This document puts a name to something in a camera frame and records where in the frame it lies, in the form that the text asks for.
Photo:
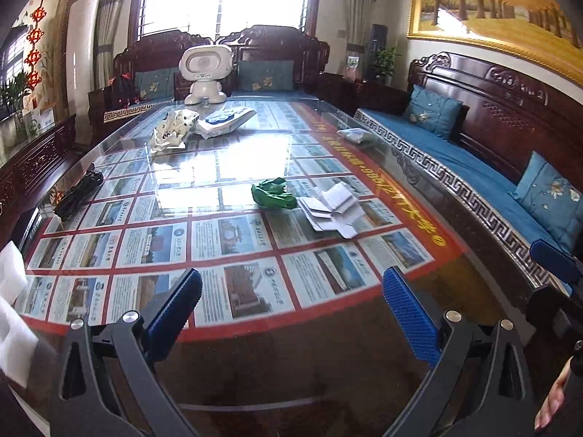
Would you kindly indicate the white tissue wad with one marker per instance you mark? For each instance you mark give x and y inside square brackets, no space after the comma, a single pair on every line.
[357,136]

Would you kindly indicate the gold framed landscape painting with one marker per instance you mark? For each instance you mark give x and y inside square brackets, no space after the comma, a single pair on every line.
[536,30]

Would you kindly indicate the white blue package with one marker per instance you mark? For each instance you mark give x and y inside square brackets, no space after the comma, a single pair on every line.
[223,121]

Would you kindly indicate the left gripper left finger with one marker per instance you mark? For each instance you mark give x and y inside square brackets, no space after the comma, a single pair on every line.
[84,401]

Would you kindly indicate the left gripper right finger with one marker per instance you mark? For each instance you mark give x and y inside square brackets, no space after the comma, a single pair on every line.
[478,383]

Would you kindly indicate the black water dispenser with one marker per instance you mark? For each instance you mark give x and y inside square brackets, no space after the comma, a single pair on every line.
[377,43]

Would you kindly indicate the green crumpled wrapper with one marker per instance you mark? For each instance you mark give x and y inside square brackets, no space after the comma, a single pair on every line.
[272,194]

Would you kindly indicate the crumpled white patterned bag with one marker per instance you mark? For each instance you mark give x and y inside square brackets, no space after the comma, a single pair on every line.
[171,133]

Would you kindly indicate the green plant in vase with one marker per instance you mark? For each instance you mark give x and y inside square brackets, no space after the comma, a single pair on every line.
[12,95]

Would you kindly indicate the white paper pieces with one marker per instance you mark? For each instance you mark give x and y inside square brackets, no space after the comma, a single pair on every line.
[334,210]

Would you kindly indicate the person right hand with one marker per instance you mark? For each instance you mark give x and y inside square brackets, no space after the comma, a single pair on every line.
[554,399]

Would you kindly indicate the potted green plant corner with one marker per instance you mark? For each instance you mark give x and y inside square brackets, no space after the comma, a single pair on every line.
[384,64]

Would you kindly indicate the carved wooden sofa rear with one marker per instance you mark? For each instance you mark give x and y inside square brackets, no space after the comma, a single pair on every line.
[112,106]

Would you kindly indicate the teal pillow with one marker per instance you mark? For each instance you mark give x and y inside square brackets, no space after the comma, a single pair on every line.
[265,75]
[156,84]

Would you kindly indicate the blue embroidered pillow far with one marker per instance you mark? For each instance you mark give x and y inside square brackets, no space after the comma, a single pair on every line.
[432,112]

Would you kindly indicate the white standing air conditioner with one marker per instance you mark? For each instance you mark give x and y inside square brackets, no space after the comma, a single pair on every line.
[79,58]

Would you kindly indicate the teal pillow rear right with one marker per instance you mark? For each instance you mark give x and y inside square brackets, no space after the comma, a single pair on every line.
[265,75]

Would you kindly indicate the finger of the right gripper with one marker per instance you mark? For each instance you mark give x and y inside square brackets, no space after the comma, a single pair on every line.
[564,267]

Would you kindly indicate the white toy robot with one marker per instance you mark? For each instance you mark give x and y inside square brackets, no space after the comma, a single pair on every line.
[205,67]

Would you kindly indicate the red chinese knot decoration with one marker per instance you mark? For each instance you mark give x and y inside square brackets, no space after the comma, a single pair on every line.
[34,35]

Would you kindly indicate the blue embroidered pillow near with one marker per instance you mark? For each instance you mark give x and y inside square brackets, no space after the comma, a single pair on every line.
[552,201]

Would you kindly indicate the blue embroidered pillow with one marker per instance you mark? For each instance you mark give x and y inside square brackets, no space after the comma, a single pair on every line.
[552,201]
[432,112]

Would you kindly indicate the wooden tv cabinet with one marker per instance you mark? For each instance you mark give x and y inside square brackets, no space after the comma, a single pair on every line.
[29,174]

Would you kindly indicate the teal pillow rear left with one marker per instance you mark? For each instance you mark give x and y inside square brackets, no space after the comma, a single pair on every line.
[156,84]

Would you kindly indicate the long wooden sofa blue cushion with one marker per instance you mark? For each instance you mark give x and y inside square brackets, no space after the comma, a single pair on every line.
[505,115]

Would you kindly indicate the black television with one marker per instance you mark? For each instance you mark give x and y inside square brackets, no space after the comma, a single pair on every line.
[12,53]

